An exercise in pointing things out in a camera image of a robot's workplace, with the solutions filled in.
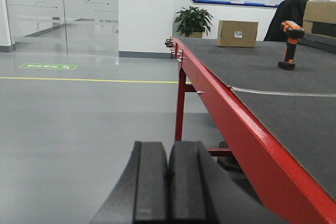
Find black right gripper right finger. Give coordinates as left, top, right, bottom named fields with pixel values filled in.
left=169, top=142, right=273, bottom=223

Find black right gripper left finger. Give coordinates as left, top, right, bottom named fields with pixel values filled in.
left=90, top=142, right=168, bottom=223

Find small brown cardboard package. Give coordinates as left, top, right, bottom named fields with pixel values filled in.
left=216, top=20, right=259, bottom=48

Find orange black barcode scanner gun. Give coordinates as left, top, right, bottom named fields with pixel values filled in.
left=278, top=20, right=305, bottom=70

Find large cardboard box with slot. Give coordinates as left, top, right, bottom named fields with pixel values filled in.
left=303, top=1, right=335, bottom=39

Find green potted plant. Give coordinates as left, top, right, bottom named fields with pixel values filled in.
left=175, top=6, right=213, bottom=37

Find green floor sign sticker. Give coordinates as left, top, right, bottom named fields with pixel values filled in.
left=19, top=63, right=78, bottom=70

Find glass partition door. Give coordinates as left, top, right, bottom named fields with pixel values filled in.
left=5, top=0, right=119, bottom=56

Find black jacket on chair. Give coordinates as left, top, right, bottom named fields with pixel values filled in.
left=264, top=0, right=309, bottom=42

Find red metal conveyor frame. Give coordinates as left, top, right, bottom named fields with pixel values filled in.
left=166, top=38, right=335, bottom=223

